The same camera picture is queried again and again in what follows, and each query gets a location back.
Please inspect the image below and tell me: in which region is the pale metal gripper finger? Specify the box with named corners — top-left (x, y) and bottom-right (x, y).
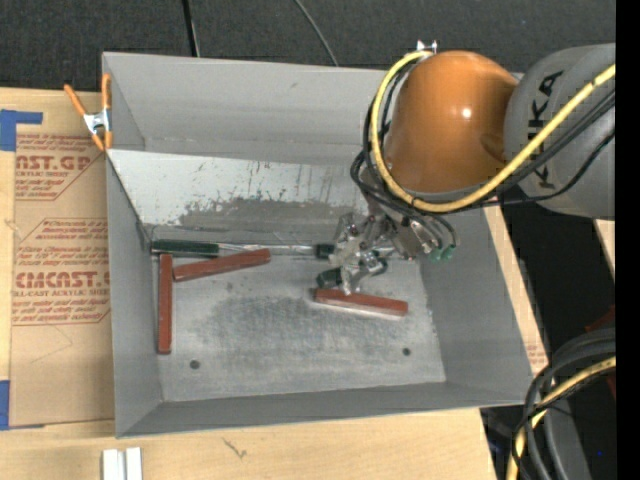
top-left (327, 223), bottom-right (363, 267)
top-left (341, 248), bottom-right (383, 297)

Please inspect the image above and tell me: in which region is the red-brown flat block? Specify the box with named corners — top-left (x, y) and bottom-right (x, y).
top-left (156, 253), bottom-right (175, 355)
top-left (171, 247), bottom-right (273, 283)
top-left (312, 287), bottom-right (410, 322)

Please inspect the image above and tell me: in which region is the grey metal bin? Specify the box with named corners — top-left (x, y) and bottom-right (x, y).
top-left (101, 51), bottom-right (534, 439)

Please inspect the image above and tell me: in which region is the brown cardboard board red print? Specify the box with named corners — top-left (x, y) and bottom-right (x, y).
top-left (0, 86), bottom-right (551, 429)

